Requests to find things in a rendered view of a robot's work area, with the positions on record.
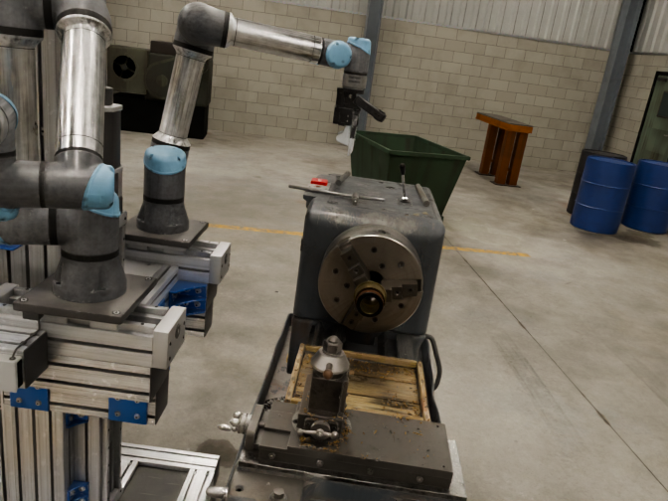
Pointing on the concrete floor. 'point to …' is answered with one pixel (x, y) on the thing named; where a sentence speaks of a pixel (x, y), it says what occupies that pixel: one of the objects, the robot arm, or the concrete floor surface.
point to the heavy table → (503, 148)
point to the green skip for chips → (395, 150)
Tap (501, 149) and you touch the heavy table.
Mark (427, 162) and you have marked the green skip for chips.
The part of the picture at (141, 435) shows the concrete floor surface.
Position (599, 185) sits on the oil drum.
